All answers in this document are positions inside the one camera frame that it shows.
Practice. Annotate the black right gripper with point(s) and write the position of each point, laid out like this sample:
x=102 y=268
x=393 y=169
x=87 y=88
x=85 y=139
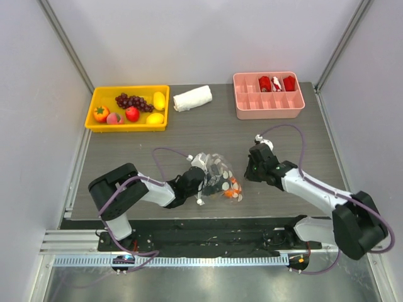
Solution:
x=252 y=172

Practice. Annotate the clear zip top bag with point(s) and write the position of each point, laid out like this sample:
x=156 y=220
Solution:
x=216 y=181

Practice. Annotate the yellow fake lemon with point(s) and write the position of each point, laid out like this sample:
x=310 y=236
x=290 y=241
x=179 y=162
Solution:
x=155 y=119

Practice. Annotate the red fake tomato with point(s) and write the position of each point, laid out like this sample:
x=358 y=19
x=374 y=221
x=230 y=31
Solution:
x=132 y=114

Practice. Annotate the yellow fake mango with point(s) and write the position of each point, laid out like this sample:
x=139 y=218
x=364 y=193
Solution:
x=159 y=101

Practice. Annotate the pink fake peach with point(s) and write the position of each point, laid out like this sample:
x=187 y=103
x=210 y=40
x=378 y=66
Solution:
x=115 y=119

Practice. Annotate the purple fake grape bunch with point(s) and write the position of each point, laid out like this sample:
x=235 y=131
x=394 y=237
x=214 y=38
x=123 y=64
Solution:
x=124 y=101

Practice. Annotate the orange red fake persimmon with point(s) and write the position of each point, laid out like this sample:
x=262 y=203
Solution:
x=101 y=113

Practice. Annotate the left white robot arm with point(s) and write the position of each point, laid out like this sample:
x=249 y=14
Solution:
x=116 y=192

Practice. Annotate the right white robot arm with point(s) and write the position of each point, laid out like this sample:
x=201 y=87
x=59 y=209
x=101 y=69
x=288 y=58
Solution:
x=352 y=221

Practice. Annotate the pink divided organizer box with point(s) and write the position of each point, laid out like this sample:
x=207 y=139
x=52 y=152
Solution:
x=252 y=104

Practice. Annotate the red white rolled cloth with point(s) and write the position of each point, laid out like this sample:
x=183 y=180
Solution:
x=276 y=84

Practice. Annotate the rolled white towel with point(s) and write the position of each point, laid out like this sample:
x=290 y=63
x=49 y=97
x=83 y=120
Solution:
x=192 y=99

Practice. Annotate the red rolled cloth left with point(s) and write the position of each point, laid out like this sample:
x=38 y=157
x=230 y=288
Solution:
x=264 y=84

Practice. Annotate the red rolled cloth right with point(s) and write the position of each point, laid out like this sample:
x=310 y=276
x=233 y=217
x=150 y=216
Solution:
x=289 y=83

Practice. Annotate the yellow plastic tray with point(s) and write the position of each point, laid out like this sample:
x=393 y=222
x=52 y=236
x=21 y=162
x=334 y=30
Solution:
x=106 y=96

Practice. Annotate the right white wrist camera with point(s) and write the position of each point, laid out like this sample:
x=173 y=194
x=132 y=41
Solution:
x=260 y=140

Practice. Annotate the perforated metal cable rail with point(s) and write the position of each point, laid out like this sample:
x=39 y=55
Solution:
x=128 y=261

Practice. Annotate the grey aluminium corner rail right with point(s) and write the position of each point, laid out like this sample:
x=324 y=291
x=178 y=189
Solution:
x=357 y=17

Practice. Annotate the grey aluminium corner rail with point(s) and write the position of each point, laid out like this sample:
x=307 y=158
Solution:
x=357 y=17
x=56 y=25

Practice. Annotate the grey aluminium corner rail left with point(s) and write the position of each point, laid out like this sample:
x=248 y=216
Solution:
x=56 y=25

